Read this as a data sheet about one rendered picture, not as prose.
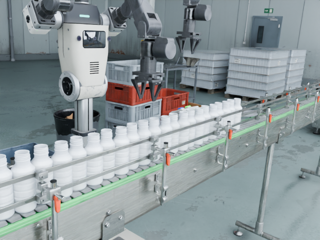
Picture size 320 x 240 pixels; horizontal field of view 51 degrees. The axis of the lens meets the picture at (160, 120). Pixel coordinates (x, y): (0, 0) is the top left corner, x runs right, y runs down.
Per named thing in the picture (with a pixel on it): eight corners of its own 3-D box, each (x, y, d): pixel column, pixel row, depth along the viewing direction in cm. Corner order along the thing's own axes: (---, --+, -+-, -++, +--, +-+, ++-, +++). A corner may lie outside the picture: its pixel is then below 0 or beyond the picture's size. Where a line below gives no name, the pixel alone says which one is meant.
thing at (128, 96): (132, 106, 366) (133, 85, 361) (104, 100, 388) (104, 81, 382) (163, 98, 416) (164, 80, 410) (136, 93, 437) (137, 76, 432)
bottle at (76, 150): (76, 181, 109) (75, 133, 105) (90, 186, 107) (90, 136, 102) (63, 188, 104) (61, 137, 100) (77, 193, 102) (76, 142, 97)
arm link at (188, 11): (189, 6, 159) (182, 5, 154) (201, 6, 154) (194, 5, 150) (188, 22, 160) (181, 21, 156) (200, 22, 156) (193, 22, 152)
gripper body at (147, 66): (152, 79, 113) (153, 57, 111) (131, 76, 120) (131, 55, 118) (165, 78, 118) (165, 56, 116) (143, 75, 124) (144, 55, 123)
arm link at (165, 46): (154, 22, 119) (137, 20, 112) (181, 22, 111) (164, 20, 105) (153, 56, 122) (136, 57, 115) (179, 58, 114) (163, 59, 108)
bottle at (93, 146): (105, 184, 109) (106, 135, 105) (88, 188, 105) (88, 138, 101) (97, 177, 113) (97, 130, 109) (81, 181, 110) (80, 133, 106)
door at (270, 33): (272, 82, 1122) (281, 15, 1067) (245, 77, 1183) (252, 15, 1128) (273, 81, 1129) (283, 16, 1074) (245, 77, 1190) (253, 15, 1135)
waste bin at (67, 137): (72, 186, 320) (71, 122, 304) (46, 172, 348) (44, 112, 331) (108, 173, 354) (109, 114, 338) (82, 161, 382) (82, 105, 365)
